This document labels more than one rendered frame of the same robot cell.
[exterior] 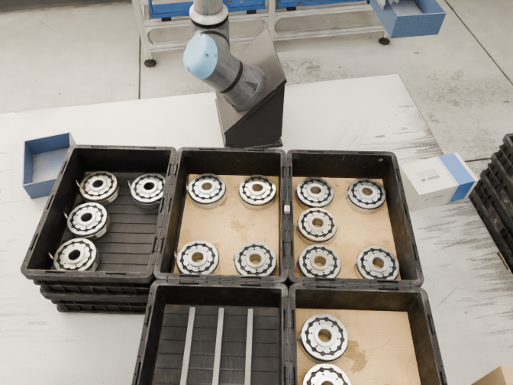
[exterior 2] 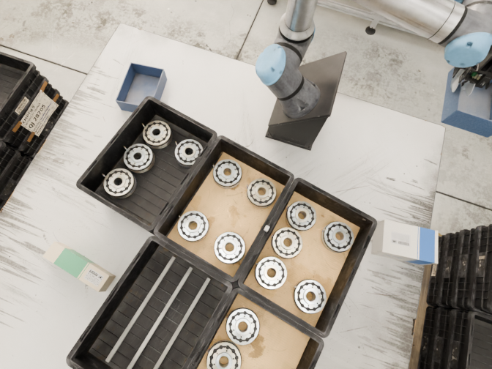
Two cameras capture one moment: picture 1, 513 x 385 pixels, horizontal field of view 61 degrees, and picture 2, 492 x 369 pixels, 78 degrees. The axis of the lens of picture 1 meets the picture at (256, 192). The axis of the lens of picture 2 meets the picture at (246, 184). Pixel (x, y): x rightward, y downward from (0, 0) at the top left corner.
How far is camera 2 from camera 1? 43 cm
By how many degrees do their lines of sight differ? 21
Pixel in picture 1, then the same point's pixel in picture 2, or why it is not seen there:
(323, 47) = (416, 45)
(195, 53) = (266, 62)
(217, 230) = (219, 207)
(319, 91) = (368, 113)
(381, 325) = (286, 337)
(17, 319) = (80, 195)
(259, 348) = (200, 307)
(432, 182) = (400, 246)
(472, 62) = not seen: outside the picture
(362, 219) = (323, 252)
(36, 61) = not seen: outside the picture
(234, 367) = (179, 310)
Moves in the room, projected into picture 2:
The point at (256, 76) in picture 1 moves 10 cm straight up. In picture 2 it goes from (309, 98) to (317, 80)
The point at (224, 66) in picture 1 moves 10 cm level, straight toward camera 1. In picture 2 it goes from (285, 82) to (274, 106)
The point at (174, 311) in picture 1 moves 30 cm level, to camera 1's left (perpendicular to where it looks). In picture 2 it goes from (162, 252) to (88, 209)
